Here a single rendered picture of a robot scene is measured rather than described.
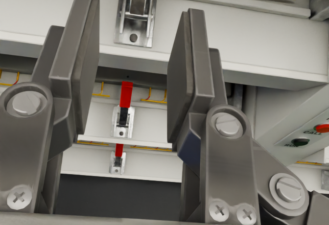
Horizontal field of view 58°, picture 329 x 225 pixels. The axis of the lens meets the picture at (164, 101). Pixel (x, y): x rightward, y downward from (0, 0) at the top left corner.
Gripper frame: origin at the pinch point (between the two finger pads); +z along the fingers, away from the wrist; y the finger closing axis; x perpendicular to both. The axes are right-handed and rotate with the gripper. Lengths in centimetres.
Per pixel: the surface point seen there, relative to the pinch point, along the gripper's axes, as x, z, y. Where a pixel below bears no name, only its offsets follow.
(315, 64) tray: -7.3, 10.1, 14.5
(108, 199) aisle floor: -56, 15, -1
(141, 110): -24.8, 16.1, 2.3
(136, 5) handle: -4.4, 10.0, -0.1
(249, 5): -4.9, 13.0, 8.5
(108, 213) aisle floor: -57, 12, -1
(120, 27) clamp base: -5.4, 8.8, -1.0
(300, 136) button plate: -18.6, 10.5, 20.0
